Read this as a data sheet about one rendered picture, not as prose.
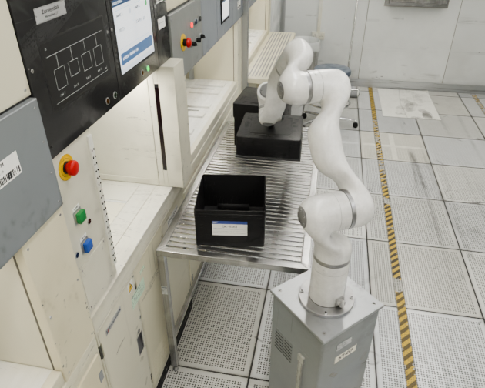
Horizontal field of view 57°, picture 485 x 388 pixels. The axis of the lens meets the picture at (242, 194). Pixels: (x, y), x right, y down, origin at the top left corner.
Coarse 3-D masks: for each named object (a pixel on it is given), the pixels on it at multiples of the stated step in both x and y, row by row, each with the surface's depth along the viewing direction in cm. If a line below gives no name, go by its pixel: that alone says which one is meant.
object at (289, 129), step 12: (252, 120) 212; (288, 120) 212; (300, 120) 212; (240, 132) 201; (252, 132) 200; (264, 132) 200; (276, 132) 200; (288, 132) 200; (300, 132) 201; (240, 144) 199; (252, 144) 198; (264, 144) 197; (276, 144) 196; (288, 144) 195; (300, 144) 196; (240, 156) 202; (252, 156) 201; (264, 156) 200; (276, 156) 199; (288, 156) 198; (300, 156) 202
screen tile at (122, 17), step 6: (126, 6) 135; (120, 12) 132; (126, 12) 136; (120, 18) 132; (126, 18) 136; (132, 18) 140; (120, 24) 132; (132, 24) 140; (132, 30) 141; (120, 36) 133; (126, 36) 137; (132, 36) 141; (120, 42) 134; (126, 42) 138; (120, 48) 134
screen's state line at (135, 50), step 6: (150, 36) 155; (144, 42) 151; (150, 42) 156; (132, 48) 142; (138, 48) 146; (144, 48) 151; (126, 54) 138; (132, 54) 143; (138, 54) 147; (126, 60) 139
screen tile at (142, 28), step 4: (140, 0) 144; (136, 4) 142; (140, 4) 145; (144, 4) 148; (148, 4) 151; (136, 8) 142; (140, 8) 145; (144, 8) 148; (148, 8) 151; (136, 12) 142; (140, 12) 145; (144, 12) 148; (148, 12) 151; (136, 16) 143; (148, 16) 152; (148, 20) 152; (140, 24) 146; (144, 24) 149; (148, 24) 152; (136, 28) 144; (140, 28) 146; (144, 28) 150; (148, 28) 153; (136, 32) 144; (140, 32) 147; (144, 32) 150; (140, 36) 147
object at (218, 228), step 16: (208, 176) 194; (224, 176) 193; (240, 176) 193; (256, 176) 193; (208, 192) 198; (224, 192) 198; (240, 192) 197; (256, 192) 197; (208, 208) 200; (224, 208) 198; (240, 208) 198; (256, 208) 200; (208, 224) 174; (224, 224) 173; (240, 224) 173; (256, 224) 173; (208, 240) 178; (224, 240) 178; (240, 240) 177; (256, 240) 177
